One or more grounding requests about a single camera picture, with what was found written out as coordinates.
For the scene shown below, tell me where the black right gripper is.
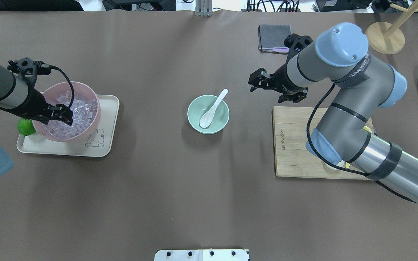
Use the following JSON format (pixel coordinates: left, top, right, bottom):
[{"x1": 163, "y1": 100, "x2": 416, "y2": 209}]
[{"x1": 248, "y1": 68, "x2": 308, "y2": 103}]

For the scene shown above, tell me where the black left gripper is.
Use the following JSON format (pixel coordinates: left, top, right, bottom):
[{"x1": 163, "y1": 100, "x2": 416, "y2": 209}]
[{"x1": 31, "y1": 92, "x2": 74, "y2": 126}]

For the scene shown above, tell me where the white ceramic spoon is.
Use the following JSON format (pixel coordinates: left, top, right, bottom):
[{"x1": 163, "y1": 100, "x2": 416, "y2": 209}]
[{"x1": 199, "y1": 89, "x2": 229, "y2": 129}]

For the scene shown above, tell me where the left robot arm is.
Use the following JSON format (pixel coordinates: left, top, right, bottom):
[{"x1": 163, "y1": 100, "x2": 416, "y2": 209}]
[{"x1": 0, "y1": 58, "x2": 73, "y2": 176}]

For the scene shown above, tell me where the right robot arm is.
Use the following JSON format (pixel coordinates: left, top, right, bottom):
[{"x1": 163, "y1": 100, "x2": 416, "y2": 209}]
[{"x1": 248, "y1": 22, "x2": 418, "y2": 203}]

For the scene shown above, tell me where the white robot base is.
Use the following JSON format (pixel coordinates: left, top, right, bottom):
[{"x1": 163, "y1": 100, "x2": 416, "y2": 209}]
[{"x1": 154, "y1": 248, "x2": 250, "y2": 261}]

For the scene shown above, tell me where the pink bowl of ice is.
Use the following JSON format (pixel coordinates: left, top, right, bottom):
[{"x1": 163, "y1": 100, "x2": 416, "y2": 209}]
[{"x1": 32, "y1": 81, "x2": 101, "y2": 143}]

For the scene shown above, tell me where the mint green bowl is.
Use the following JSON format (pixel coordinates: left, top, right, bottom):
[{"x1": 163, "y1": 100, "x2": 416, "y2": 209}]
[{"x1": 187, "y1": 95, "x2": 230, "y2": 135}]

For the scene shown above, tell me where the green lime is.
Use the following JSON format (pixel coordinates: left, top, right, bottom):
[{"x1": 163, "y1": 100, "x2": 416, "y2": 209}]
[{"x1": 17, "y1": 118, "x2": 37, "y2": 137}]

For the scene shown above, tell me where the grey folded cloth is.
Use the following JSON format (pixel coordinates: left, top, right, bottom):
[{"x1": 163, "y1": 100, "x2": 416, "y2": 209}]
[{"x1": 258, "y1": 24, "x2": 292, "y2": 54}]

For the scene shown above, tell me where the cream rabbit tray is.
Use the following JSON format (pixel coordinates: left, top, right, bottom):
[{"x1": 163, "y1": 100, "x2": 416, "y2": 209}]
[{"x1": 16, "y1": 95, "x2": 120, "y2": 157}]

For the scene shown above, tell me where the bamboo cutting board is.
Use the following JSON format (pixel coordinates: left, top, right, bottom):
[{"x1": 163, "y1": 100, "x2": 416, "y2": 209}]
[{"x1": 272, "y1": 106, "x2": 366, "y2": 180}]

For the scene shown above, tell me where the wooden cup tree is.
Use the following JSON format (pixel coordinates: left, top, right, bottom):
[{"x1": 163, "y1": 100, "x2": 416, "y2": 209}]
[{"x1": 365, "y1": 0, "x2": 418, "y2": 55}]

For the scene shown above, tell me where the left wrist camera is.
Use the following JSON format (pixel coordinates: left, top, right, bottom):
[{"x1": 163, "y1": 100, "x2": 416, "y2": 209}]
[{"x1": 7, "y1": 57, "x2": 52, "y2": 80}]

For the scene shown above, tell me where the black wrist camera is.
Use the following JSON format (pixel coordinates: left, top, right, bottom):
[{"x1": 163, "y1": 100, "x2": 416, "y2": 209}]
[{"x1": 283, "y1": 33, "x2": 313, "y2": 56}]

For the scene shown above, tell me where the black cable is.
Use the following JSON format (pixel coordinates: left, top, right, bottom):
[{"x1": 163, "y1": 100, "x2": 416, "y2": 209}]
[{"x1": 48, "y1": 65, "x2": 75, "y2": 109}]

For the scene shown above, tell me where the aluminium frame post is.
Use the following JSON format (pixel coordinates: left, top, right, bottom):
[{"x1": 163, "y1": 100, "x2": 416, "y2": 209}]
[{"x1": 194, "y1": 0, "x2": 213, "y2": 17}]

